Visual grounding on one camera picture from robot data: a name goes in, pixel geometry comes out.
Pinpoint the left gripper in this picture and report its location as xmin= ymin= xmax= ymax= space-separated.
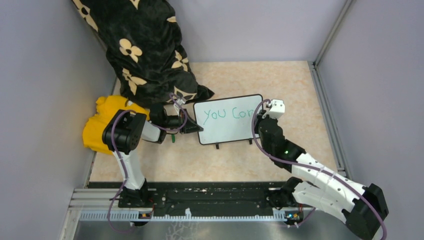
xmin=161 ymin=108 xmax=204 ymax=134

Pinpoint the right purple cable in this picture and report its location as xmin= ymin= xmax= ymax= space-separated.
xmin=250 ymin=98 xmax=389 ymax=240

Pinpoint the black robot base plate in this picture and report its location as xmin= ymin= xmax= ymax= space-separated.
xmin=112 ymin=180 xmax=299 ymax=218

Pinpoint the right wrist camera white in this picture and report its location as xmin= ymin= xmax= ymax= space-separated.
xmin=263 ymin=99 xmax=286 ymax=120

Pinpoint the yellow cloth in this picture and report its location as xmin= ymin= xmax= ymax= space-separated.
xmin=82 ymin=95 xmax=150 ymax=155

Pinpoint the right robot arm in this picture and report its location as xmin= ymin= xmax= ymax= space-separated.
xmin=251 ymin=110 xmax=389 ymax=240

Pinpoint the white whiteboard black frame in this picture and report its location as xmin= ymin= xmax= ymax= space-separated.
xmin=193 ymin=94 xmax=263 ymax=145

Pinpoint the black floral blanket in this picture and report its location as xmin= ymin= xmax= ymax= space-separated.
xmin=73 ymin=0 xmax=214 ymax=108

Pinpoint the purple cable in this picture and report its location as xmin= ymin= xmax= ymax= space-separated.
xmin=105 ymin=92 xmax=189 ymax=233
xmin=250 ymin=98 xmax=389 ymax=240

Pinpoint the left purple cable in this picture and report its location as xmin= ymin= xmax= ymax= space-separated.
xmin=105 ymin=92 xmax=189 ymax=233

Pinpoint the aluminium frame rail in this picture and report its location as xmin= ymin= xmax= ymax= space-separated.
xmin=307 ymin=0 xmax=356 ymax=179

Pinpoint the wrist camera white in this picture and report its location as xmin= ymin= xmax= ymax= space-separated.
xmin=263 ymin=99 xmax=286 ymax=120
xmin=172 ymin=96 xmax=186 ymax=114

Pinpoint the white slotted cable duct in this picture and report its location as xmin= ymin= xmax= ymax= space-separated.
xmin=79 ymin=208 xmax=301 ymax=223

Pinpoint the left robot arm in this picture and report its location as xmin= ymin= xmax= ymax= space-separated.
xmin=101 ymin=103 xmax=204 ymax=208

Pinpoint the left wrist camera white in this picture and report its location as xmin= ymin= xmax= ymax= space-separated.
xmin=172 ymin=96 xmax=186 ymax=114

